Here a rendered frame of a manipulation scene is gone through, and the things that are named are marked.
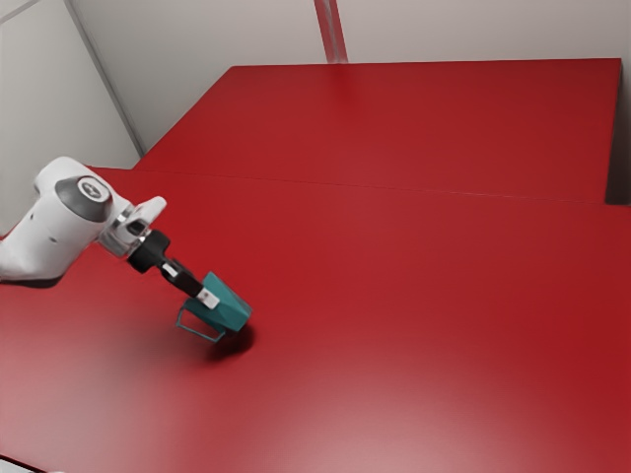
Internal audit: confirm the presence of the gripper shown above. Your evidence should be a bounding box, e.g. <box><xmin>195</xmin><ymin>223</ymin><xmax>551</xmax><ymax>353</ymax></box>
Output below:
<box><xmin>126</xmin><ymin>229</ymin><xmax>220</xmax><ymax>310</ymax></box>

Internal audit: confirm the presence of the teal faceted mug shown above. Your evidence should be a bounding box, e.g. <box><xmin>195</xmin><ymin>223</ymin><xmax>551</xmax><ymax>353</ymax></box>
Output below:
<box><xmin>175</xmin><ymin>271</ymin><xmax>253</xmax><ymax>345</ymax></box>

